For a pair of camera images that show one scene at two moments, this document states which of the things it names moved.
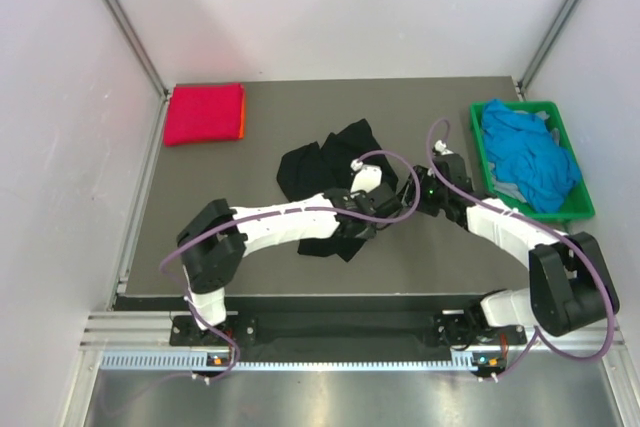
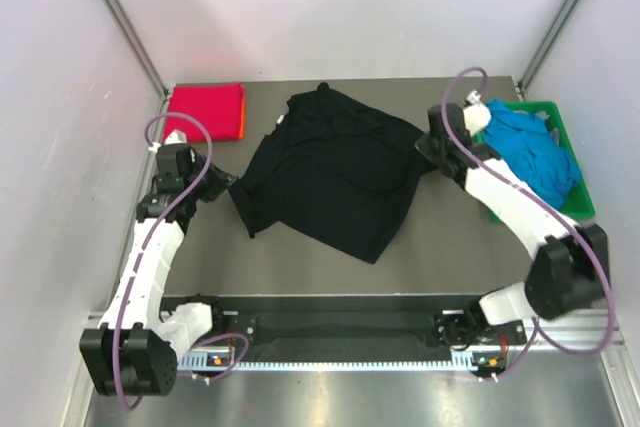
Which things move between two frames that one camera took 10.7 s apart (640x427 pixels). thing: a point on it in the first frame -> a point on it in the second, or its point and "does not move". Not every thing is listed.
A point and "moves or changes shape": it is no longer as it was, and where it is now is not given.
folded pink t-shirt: x=203 y=112 does not move
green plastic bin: x=579 y=203 does not move
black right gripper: x=426 y=177 -> x=422 y=145
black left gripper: x=370 y=232 -> x=221 y=181
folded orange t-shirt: x=241 y=135 does not move
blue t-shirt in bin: x=522 y=150 does not move
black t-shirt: x=310 y=170 moves or changes shape
